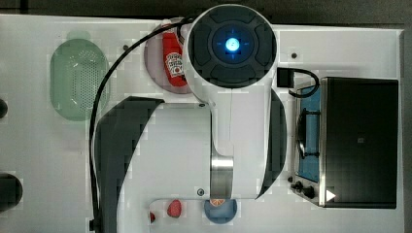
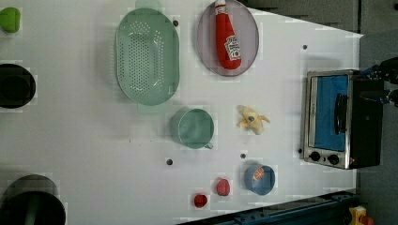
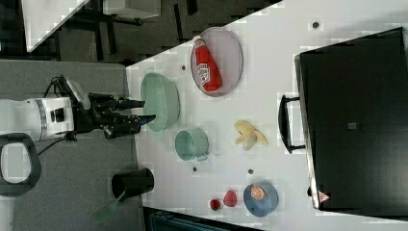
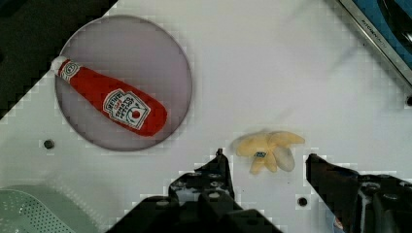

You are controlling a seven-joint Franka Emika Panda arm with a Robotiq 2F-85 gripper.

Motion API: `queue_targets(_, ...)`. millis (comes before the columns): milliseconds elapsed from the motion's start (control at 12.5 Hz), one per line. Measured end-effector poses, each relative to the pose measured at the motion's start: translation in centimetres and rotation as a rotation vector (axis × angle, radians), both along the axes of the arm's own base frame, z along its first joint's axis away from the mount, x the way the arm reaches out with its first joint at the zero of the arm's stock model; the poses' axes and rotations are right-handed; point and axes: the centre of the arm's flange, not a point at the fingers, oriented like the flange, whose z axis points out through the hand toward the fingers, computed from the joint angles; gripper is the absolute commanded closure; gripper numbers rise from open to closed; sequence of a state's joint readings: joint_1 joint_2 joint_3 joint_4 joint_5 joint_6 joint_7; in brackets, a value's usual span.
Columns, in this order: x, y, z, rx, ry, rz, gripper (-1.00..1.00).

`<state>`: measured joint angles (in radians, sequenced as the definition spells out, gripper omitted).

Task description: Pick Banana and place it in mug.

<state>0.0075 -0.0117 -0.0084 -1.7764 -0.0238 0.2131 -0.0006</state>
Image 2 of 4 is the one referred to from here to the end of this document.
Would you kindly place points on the yellow plush banana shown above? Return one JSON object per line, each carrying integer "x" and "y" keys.
{"x": 252, "y": 120}

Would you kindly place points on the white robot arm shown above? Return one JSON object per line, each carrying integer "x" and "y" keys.
{"x": 386, "y": 71}

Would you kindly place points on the green mug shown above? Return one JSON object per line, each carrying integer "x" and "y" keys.
{"x": 193, "y": 128}

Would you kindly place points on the red plush ketchup bottle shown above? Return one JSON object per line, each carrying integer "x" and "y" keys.
{"x": 228, "y": 48}

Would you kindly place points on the red plush strawberry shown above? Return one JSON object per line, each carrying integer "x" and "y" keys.
{"x": 223, "y": 187}

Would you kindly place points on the purple oval plate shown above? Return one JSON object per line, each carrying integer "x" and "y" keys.
{"x": 247, "y": 34}

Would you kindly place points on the green oval colander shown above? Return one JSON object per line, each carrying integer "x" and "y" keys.
{"x": 147, "y": 56}

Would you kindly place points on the small red tomato toy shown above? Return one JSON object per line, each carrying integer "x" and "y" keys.
{"x": 200, "y": 200}

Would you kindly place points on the blue cup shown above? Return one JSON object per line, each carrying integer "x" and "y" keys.
{"x": 259, "y": 179}

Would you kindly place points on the silver toaster oven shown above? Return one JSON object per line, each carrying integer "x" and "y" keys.
{"x": 342, "y": 129}

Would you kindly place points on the black round bowl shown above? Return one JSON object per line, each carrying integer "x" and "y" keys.
{"x": 17, "y": 86}

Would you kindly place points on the large black pot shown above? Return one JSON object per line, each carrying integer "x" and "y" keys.
{"x": 32, "y": 200}

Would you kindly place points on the green plush toy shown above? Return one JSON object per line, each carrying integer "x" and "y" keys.
{"x": 10, "y": 19}

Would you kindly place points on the blue metal frame rail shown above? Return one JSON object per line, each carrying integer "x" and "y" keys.
{"x": 328, "y": 209}

